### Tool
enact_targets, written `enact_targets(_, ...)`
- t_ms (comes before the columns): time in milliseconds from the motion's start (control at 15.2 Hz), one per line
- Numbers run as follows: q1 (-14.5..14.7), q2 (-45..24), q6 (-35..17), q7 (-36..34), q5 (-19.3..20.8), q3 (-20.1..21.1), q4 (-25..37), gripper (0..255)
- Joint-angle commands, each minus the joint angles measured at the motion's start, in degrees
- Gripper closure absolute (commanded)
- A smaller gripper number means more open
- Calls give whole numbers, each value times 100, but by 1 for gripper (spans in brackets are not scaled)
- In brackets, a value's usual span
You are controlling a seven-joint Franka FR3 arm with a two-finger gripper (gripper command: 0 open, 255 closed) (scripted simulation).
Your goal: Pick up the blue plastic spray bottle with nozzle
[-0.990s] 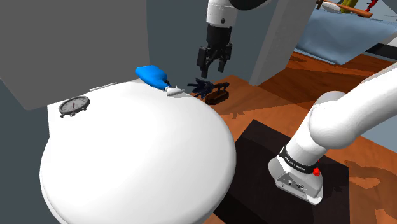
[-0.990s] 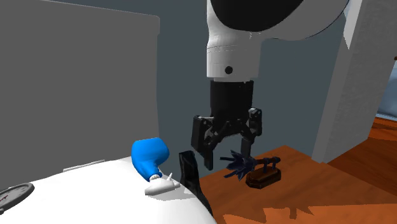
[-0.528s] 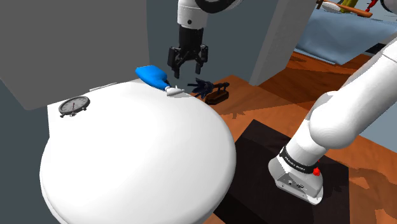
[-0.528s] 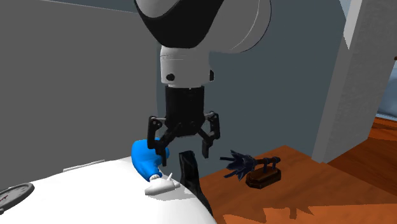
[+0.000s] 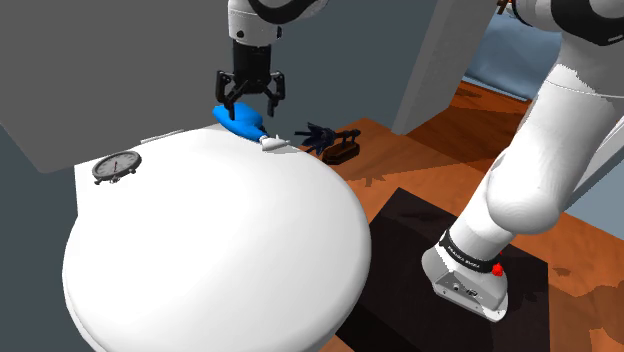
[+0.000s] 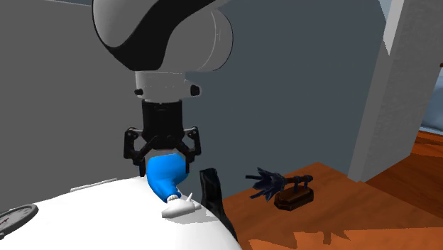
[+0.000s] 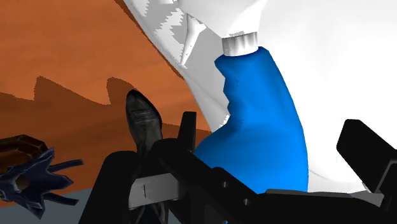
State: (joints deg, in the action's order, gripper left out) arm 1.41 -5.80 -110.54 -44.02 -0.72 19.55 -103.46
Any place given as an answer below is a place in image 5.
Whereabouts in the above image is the dark robot stand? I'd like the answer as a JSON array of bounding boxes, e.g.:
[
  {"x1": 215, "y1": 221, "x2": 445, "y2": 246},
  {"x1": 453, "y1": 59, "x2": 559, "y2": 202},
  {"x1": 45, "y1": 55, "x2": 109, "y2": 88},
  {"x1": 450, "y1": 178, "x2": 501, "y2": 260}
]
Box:
[{"x1": 335, "y1": 186, "x2": 552, "y2": 352}]

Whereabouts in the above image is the blue bottle with white nozzle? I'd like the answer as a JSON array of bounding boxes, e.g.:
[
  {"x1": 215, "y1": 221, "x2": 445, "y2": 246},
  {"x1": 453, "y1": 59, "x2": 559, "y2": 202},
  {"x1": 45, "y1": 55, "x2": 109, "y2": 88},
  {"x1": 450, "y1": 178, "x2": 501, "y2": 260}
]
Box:
[{"x1": 211, "y1": 102, "x2": 292, "y2": 152}]

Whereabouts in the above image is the dark toilet brush with holder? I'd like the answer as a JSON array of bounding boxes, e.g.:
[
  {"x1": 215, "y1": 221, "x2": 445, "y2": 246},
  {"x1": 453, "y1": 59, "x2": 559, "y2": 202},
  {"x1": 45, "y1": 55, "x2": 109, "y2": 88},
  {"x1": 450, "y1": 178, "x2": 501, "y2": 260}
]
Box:
[{"x1": 293, "y1": 121, "x2": 363, "y2": 166}]

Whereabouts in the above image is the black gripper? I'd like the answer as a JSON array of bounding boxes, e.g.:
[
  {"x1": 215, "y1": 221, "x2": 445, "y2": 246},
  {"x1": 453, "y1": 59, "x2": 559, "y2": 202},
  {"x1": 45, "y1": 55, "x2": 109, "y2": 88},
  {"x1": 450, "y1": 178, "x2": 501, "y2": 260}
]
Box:
[{"x1": 216, "y1": 40, "x2": 287, "y2": 121}]

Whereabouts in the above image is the grey round stopwatch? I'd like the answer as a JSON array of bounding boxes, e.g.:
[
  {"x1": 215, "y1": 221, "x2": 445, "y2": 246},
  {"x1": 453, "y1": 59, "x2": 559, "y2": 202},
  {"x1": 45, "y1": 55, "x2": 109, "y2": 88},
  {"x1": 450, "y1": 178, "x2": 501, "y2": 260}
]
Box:
[{"x1": 91, "y1": 150, "x2": 144, "y2": 186}]

